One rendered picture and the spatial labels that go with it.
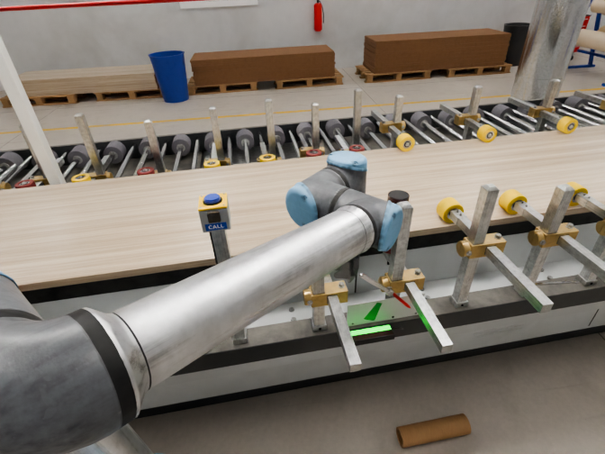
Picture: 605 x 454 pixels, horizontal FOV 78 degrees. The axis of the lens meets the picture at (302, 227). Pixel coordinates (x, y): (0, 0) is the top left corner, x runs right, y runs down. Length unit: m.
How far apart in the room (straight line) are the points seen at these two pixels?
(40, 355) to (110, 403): 0.07
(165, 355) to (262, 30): 7.81
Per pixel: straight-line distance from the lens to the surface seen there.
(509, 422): 2.07
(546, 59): 5.00
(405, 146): 1.99
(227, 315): 0.43
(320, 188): 0.73
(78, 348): 0.36
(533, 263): 1.47
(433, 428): 1.86
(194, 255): 1.31
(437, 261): 1.56
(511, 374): 2.23
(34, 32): 8.97
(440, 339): 1.09
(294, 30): 8.11
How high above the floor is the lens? 1.68
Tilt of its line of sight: 34 degrees down
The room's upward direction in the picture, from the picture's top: 3 degrees counter-clockwise
